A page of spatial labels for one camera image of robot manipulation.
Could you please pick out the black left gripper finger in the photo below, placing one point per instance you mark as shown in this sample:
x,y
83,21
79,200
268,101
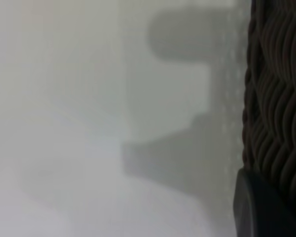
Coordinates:
x,y
259,209

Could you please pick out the black woven basket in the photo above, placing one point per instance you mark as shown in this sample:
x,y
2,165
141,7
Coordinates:
x,y
276,98

